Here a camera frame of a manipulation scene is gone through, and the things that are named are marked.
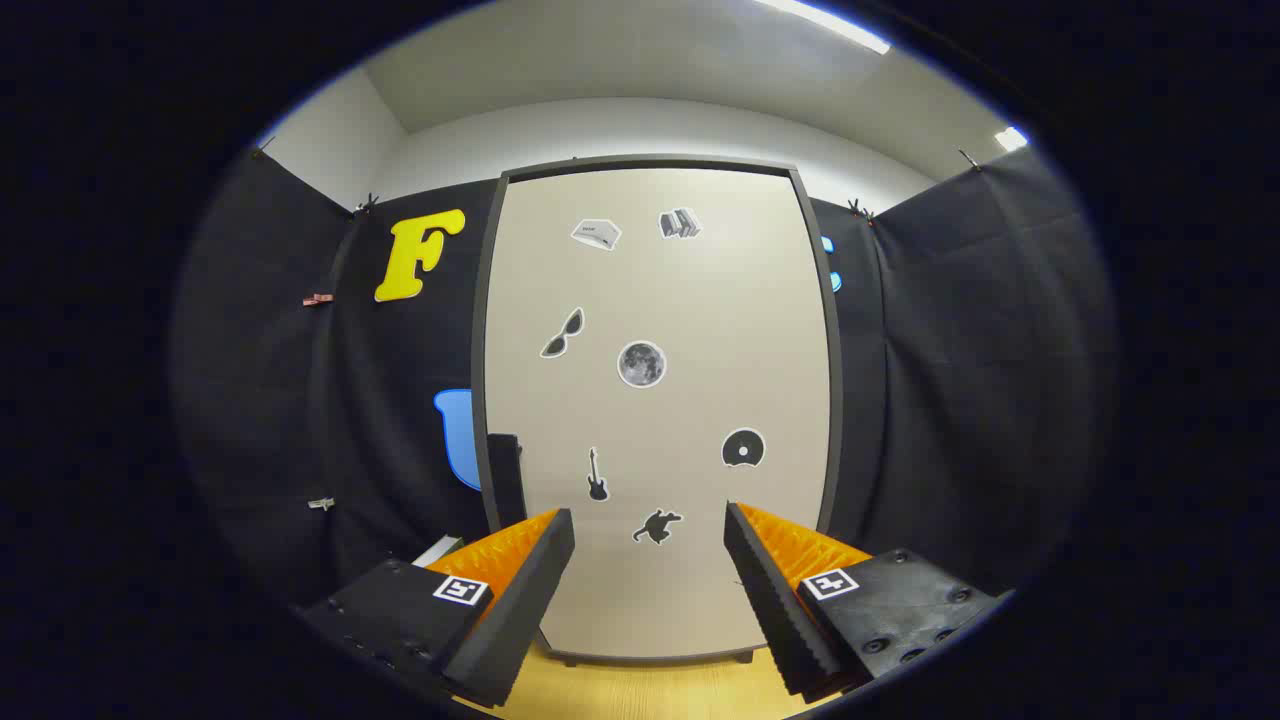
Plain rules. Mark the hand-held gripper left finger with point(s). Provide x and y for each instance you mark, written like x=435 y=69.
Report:
x=520 y=610

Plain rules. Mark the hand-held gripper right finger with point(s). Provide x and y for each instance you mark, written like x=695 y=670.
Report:
x=775 y=610

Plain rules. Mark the beige cabinet door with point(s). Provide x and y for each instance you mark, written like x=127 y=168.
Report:
x=700 y=300

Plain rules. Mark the white flat board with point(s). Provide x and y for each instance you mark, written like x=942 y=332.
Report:
x=437 y=551

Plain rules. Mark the dark grey framed cabinet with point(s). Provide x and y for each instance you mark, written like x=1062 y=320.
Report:
x=837 y=400

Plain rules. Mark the black backdrop cloth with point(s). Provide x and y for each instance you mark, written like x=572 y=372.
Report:
x=260 y=380

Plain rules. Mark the black cloth clip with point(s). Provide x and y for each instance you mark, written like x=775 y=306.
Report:
x=968 y=158
x=366 y=204
x=262 y=148
x=858 y=210

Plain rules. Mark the small ceiling light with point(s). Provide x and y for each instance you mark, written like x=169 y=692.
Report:
x=1010 y=139

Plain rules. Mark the long ceiling light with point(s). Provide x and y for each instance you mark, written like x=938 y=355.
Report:
x=830 y=22

